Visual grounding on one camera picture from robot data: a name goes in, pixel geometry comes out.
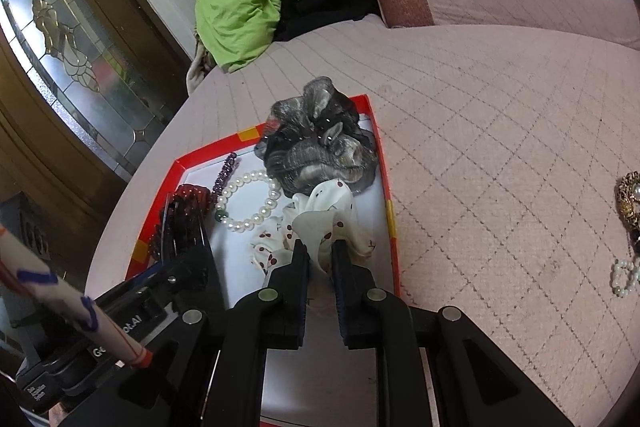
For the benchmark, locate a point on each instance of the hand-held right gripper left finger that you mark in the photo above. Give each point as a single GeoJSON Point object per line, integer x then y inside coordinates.
{"type": "Point", "coordinates": [299, 287]}

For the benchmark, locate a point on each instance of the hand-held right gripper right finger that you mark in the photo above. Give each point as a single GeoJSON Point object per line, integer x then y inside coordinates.
{"type": "Point", "coordinates": [345, 292]}

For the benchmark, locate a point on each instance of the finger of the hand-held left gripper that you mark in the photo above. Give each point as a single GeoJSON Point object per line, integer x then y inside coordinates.
{"type": "Point", "coordinates": [150, 282]}

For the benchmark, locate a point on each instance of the black claw hair clip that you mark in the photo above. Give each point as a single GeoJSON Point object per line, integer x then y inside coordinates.
{"type": "Point", "coordinates": [192, 227]}

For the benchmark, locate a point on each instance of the red cardboard box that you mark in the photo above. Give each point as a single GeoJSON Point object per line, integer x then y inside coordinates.
{"type": "Point", "coordinates": [235, 257]}

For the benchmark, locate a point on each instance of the white spotted scrunchie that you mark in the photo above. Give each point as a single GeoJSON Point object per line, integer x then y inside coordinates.
{"type": "Point", "coordinates": [320, 217]}

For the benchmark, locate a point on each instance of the red polka dot scrunchie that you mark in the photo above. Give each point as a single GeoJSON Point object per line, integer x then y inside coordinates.
{"type": "Point", "coordinates": [190, 194]}

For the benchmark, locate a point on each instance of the black beaded barrette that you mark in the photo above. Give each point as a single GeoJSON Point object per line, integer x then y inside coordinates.
{"type": "Point", "coordinates": [225, 179]}

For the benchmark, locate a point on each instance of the grey sheer scrunchie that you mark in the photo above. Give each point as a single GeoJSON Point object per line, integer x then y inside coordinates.
{"type": "Point", "coordinates": [310, 147]}

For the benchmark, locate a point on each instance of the beige cloth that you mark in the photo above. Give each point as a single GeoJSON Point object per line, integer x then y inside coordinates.
{"type": "Point", "coordinates": [197, 67]}

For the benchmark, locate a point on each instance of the wooden door with glass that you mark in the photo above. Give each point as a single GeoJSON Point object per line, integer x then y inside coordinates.
{"type": "Point", "coordinates": [75, 32]}

